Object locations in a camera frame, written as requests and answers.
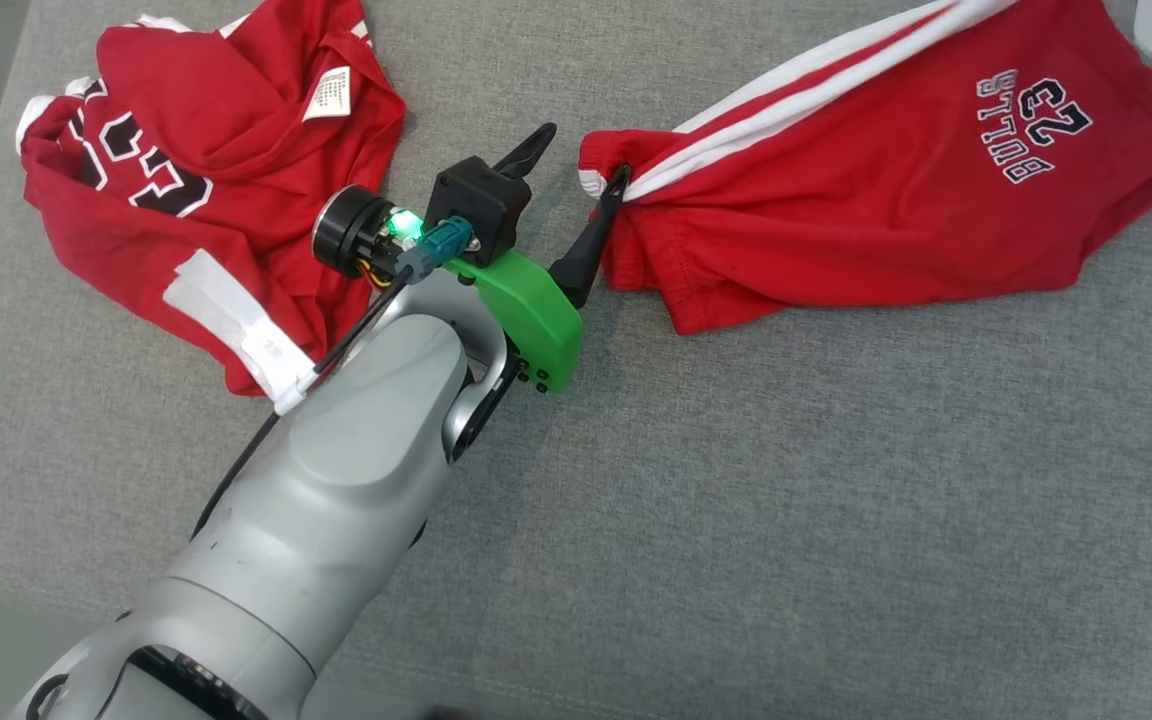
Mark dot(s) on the red jersey with white sleeves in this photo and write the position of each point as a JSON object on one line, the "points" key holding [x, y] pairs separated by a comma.
{"points": [[236, 100]]}

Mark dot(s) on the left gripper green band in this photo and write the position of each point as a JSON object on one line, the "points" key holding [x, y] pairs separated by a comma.
{"points": [[536, 310]]}

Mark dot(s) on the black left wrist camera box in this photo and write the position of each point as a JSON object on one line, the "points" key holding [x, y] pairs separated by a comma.
{"points": [[476, 205]]}

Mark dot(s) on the grey fabric sofa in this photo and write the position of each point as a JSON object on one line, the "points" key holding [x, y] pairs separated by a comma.
{"points": [[836, 500]]}

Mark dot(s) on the red shorts with white stripes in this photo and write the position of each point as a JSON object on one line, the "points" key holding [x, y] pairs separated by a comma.
{"points": [[886, 220]]}

